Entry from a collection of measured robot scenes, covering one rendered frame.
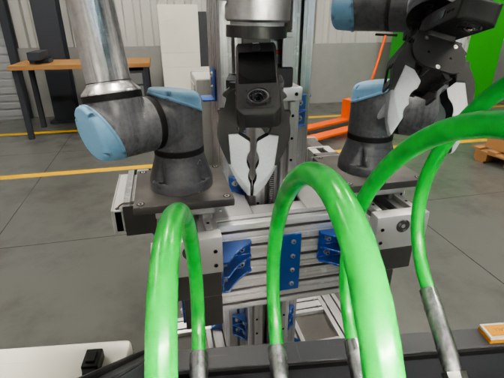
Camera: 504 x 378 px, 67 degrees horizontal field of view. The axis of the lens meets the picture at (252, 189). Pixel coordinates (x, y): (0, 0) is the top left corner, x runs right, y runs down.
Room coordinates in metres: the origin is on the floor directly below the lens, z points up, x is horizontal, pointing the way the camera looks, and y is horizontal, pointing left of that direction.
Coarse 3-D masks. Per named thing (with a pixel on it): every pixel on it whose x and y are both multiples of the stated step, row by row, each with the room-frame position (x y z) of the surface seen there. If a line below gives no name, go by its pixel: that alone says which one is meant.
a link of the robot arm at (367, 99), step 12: (360, 84) 0.95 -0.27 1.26; (372, 84) 0.92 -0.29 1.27; (360, 96) 0.93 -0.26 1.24; (372, 96) 0.91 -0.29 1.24; (384, 96) 0.91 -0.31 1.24; (360, 108) 0.93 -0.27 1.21; (372, 108) 0.91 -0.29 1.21; (360, 120) 0.92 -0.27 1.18; (372, 120) 0.91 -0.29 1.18; (384, 120) 0.89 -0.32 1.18; (360, 132) 0.92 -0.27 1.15; (372, 132) 0.91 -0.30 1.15; (384, 132) 0.91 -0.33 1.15; (396, 132) 0.90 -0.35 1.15
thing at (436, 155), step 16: (480, 96) 0.30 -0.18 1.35; (496, 96) 0.29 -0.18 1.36; (464, 112) 0.32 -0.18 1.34; (448, 144) 0.33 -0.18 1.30; (432, 160) 0.35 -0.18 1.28; (432, 176) 0.35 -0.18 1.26; (416, 192) 0.36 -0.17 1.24; (416, 208) 0.36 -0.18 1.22; (416, 224) 0.36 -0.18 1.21; (416, 240) 0.35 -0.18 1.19; (416, 256) 0.34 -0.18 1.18; (416, 272) 0.33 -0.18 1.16
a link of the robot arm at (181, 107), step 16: (160, 96) 0.79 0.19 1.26; (176, 96) 0.80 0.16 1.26; (192, 96) 0.82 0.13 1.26; (160, 112) 0.77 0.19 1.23; (176, 112) 0.79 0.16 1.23; (192, 112) 0.81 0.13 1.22; (176, 128) 0.78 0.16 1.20; (192, 128) 0.81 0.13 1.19; (160, 144) 0.77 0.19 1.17; (176, 144) 0.79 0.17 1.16; (192, 144) 0.81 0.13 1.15
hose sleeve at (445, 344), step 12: (432, 288) 0.31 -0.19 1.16; (432, 300) 0.30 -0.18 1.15; (432, 312) 0.29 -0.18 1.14; (444, 312) 0.29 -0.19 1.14; (432, 324) 0.29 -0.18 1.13; (444, 324) 0.28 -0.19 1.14; (444, 336) 0.27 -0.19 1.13; (444, 348) 0.27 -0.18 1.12; (456, 348) 0.27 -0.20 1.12; (444, 360) 0.26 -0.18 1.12; (456, 360) 0.26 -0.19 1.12
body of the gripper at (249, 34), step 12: (228, 24) 0.48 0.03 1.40; (228, 36) 0.46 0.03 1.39; (240, 36) 0.45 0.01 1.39; (252, 36) 0.44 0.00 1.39; (264, 36) 0.44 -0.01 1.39; (276, 36) 0.45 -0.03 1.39; (228, 84) 0.47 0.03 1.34; (228, 96) 0.45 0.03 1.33; (228, 108) 0.45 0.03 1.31; (228, 120) 0.45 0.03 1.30; (264, 132) 0.45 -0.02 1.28
